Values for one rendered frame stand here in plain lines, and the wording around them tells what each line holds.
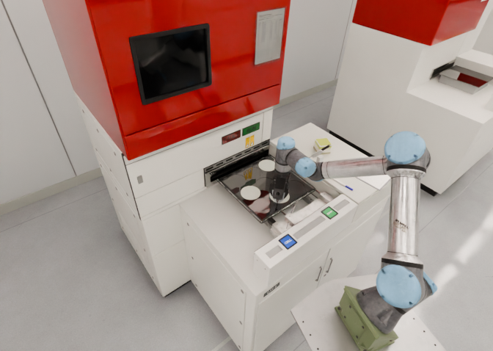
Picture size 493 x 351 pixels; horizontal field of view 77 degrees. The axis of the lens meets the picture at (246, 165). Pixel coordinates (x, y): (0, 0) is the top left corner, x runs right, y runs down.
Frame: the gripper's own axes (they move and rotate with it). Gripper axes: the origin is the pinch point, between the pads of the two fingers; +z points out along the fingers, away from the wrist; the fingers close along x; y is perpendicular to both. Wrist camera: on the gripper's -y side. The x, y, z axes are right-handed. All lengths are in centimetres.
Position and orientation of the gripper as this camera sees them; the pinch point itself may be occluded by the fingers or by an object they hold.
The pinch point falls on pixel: (277, 202)
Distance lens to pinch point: 152.2
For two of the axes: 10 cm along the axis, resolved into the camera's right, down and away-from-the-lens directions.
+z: -0.3, 7.7, 6.4
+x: -9.6, -2.1, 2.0
